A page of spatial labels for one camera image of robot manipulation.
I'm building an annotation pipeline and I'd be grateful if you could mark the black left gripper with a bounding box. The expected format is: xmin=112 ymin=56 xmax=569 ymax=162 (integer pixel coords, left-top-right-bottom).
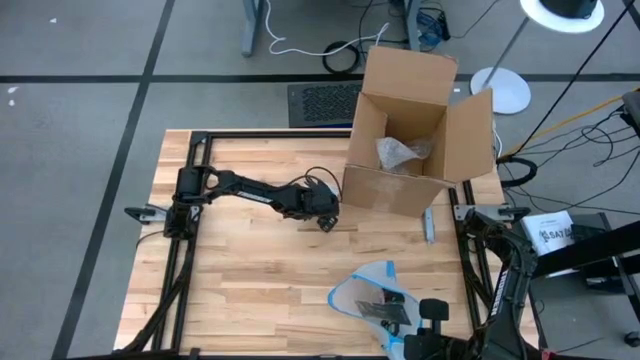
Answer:
xmin=298 ymin=180 xmax=342 ymax=234

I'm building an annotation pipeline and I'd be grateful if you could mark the blue and white bubble mailer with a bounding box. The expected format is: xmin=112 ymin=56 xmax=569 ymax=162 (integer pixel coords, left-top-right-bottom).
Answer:
xmin=326 ymin=259 xmax=424 ymax=357

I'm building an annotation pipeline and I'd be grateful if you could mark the white bubble wrap packet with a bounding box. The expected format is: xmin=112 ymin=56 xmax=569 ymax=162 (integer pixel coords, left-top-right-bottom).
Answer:
xmin=375 ymin=135 xmax=434 ymax=175

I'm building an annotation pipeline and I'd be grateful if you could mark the brown cardboard shipping box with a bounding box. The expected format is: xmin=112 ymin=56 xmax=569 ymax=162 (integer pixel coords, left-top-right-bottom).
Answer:
xmin=341 ymin=45 xmax=496 ymax=220

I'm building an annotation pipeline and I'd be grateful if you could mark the white printed box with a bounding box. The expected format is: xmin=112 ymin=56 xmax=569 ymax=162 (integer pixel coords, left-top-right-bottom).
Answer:
xmin=519 ymin=210 xmax=577 ymax=257

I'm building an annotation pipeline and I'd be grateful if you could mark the black cart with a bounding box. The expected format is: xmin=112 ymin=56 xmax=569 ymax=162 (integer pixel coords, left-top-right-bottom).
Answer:
xmin=528 ymin=212 xmax=640 ymax=347

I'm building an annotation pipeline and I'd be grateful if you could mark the grey desk leg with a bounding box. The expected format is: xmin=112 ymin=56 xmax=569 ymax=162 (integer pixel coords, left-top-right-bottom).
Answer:
xmin=241 ymin=0 xmax=265 ymax=58
xmin=402 ymin=0 xmax=424 ymax=52

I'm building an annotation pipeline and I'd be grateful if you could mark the white round base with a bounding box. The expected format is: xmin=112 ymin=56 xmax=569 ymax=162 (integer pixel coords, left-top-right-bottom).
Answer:
xmin=469 ymin=17 xmax=533 ymax=116

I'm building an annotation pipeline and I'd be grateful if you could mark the white round floor disc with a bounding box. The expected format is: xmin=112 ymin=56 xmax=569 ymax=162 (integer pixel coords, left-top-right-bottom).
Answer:
xmin=519 ymin=0 xmax=606 ymax=35

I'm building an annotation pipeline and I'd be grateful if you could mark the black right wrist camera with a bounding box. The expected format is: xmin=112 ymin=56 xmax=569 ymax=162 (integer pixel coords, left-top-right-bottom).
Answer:
xmin=418 ymin=297 xmax=450 ymax=334

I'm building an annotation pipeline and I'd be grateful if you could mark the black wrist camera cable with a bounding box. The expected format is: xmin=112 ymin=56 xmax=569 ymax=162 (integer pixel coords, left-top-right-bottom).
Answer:
xmin=288 ymin=165 xmax=345 ymax=202

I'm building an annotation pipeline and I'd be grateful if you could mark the black table edge frame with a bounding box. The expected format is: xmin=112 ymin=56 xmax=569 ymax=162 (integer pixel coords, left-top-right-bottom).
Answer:
xmin=113 ymin=129 xmax=539 ymax=360

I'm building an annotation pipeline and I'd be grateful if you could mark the black floor cable coil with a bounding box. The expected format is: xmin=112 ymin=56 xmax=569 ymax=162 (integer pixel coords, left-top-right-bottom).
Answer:
xmin=321 ymin=40 xmax=362 ymax=75

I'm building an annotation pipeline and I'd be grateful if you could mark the white floor cable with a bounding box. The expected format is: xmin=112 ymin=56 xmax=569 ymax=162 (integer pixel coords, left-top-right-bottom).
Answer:
xmin=263 ymin=0 xmax=392 ymax=57

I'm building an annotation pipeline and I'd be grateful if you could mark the black cable loop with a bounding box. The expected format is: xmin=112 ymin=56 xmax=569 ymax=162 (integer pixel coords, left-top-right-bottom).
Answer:
xmin=497 ymin=156 xmax=539 ymax=189

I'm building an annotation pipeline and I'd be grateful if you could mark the blue cable bundle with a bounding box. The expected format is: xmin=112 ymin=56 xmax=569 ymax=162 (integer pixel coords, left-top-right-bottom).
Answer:
xmin=416 ymin=8 xmax=452 ymax=52

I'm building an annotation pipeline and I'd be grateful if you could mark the yellow floor cable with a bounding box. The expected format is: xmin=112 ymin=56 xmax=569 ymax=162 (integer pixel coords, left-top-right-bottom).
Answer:
xmin=499 ymin=86 xmax=640 ymax=159

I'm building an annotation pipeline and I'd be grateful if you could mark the black slanted frame strut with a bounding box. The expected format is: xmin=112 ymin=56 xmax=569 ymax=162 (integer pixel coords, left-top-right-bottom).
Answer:
xmin=513 ymin=0 xmax=640 ymax=157

